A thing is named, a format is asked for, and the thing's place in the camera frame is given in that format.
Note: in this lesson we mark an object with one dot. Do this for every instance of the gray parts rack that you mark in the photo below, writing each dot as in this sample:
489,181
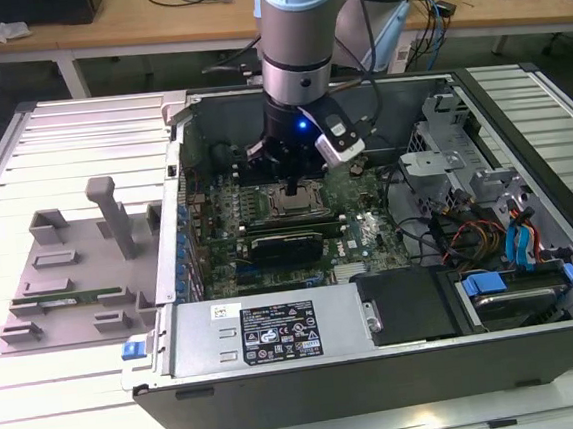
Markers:
86,272

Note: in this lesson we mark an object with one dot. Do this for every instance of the crumpled white plastic wrap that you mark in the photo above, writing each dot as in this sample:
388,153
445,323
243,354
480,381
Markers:
1,28

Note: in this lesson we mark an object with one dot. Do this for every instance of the black RAM slot bank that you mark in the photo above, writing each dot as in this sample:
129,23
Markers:
287,227

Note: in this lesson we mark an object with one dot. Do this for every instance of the large black box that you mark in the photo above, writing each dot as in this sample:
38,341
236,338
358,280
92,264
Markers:
47,7

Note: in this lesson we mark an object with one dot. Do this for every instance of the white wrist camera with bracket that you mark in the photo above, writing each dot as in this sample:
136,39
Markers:
334,152

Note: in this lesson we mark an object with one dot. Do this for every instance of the silver metal drive cage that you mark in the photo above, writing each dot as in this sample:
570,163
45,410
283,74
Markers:
432,161

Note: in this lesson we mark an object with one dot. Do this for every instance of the long wooden desk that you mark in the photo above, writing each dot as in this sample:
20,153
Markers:
139,26

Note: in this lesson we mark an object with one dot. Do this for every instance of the small silver heatsink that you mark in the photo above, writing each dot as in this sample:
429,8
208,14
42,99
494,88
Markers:
349,272

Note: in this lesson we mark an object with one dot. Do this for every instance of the green RAM stick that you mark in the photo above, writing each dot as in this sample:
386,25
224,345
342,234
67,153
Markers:
87,293

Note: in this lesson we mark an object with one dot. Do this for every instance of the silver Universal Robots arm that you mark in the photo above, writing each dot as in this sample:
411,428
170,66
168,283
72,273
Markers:
292,48

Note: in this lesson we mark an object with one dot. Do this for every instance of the small black adapter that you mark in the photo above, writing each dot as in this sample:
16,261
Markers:
446,7

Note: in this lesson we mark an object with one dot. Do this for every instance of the hard disk in blue carrier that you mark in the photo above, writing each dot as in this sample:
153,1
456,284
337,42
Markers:
483,285

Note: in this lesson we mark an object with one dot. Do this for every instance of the silver power supply with label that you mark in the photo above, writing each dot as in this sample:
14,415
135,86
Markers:
202,342

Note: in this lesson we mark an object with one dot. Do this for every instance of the round black coin battery holder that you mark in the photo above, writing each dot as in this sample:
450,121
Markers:
358,169

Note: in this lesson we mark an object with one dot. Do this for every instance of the black graphics card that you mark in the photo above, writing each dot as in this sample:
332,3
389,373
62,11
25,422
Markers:
284,249

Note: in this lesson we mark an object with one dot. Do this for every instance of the black plastic drive cover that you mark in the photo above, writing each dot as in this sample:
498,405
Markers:
405,304

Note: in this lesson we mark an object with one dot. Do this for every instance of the green motherboard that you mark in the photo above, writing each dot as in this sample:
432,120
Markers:
368,227

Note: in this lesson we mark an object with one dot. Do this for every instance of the black open PC case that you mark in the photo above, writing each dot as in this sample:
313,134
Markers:
332,396

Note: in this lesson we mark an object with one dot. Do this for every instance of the blue case latch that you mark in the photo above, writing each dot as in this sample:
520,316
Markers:
133,350

